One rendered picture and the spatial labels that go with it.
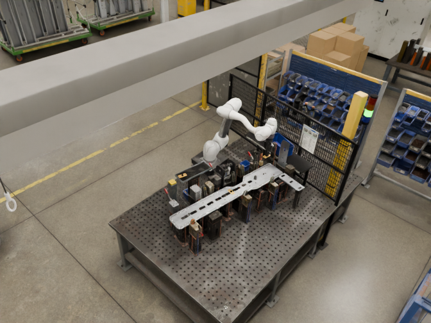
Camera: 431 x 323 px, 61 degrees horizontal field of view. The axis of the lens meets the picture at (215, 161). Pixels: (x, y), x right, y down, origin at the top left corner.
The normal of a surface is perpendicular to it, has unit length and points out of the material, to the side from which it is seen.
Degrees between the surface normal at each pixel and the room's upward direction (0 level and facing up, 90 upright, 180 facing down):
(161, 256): 0
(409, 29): 90
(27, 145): 90
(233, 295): 0
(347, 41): 90
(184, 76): 90
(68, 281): 0
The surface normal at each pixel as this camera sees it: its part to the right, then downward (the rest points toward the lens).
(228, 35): 0.74, 0.44
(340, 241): 0.04, -0.78
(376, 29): -0.67, 0.44
